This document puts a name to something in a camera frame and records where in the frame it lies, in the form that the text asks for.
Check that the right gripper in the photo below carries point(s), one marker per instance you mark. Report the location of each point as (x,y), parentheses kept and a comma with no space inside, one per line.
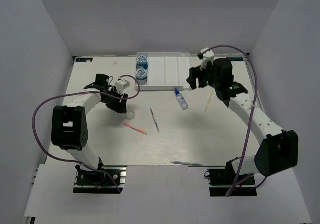
(198,72)

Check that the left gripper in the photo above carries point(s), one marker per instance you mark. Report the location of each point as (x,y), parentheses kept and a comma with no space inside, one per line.
(120,107)

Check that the clear tape roll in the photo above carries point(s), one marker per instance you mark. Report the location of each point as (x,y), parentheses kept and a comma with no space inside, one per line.
(130,115)

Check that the orange pen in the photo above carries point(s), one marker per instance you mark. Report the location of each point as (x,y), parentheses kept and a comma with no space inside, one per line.
(135,128)

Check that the yellow pen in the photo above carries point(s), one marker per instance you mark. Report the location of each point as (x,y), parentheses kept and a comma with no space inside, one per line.
(208,102)

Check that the blue cap spray bottle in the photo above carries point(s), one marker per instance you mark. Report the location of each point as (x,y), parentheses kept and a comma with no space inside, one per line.
(181,100)

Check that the blue tape tub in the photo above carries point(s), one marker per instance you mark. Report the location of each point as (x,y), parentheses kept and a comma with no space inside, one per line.
(142,61)
(141,76)

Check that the grey purple pen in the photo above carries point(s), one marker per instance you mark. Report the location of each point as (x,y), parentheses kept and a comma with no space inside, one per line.
(154,119)

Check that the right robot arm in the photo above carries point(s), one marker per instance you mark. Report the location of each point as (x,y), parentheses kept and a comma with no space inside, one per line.
(278,148)

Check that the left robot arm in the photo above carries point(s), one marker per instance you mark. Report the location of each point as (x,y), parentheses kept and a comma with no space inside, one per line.
(69,123)

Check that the white divided organizer tray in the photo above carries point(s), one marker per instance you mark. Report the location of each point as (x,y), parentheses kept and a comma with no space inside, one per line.
(166,71)

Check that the blue pen at table edge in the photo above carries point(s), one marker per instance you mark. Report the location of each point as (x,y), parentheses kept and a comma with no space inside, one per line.
(186,163)

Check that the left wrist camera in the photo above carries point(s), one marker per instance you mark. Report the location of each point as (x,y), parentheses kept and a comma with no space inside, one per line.
(121,85)

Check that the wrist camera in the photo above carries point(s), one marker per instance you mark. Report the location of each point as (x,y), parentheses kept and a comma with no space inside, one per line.
(121,85)
(205,58)

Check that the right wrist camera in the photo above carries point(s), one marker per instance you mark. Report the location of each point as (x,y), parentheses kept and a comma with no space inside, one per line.
(205,58)

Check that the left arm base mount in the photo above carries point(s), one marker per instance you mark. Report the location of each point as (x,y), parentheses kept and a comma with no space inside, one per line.
(92,182)

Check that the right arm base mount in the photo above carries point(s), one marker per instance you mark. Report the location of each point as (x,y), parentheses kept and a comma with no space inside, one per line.
(220,182)

